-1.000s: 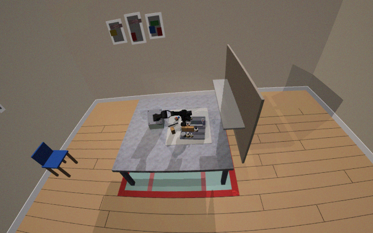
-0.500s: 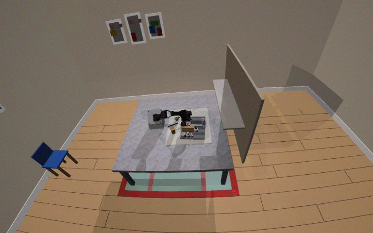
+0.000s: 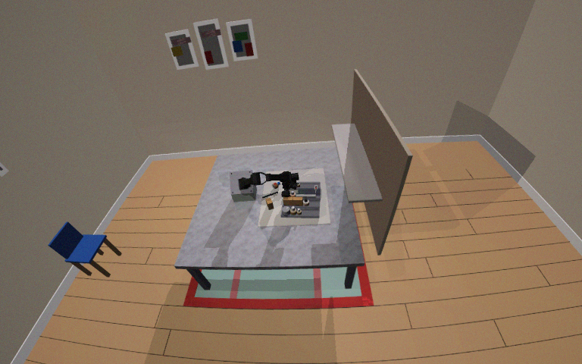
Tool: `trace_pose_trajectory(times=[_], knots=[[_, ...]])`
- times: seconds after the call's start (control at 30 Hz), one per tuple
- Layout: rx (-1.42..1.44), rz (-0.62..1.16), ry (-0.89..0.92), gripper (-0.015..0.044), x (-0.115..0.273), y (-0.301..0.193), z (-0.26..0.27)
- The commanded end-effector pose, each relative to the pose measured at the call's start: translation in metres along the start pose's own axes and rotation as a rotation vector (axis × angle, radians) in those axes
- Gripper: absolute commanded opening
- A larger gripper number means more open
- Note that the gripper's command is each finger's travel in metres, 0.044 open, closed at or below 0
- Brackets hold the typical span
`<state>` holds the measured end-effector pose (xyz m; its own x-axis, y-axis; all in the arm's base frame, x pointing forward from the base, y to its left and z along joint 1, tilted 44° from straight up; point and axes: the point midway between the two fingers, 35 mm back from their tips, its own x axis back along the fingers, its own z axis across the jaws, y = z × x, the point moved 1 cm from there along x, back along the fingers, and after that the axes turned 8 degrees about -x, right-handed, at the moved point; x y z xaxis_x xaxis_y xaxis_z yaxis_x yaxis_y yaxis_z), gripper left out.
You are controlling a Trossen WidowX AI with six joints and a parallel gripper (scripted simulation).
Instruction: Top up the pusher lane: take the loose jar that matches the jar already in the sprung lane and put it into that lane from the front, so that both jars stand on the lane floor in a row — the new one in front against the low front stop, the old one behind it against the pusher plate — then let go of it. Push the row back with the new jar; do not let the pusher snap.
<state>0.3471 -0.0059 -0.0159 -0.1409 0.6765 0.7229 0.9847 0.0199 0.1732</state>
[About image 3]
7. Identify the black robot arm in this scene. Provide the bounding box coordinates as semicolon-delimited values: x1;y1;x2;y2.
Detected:
239;171;299;190

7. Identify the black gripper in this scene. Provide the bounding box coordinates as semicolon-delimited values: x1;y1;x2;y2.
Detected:
281;182;290;197

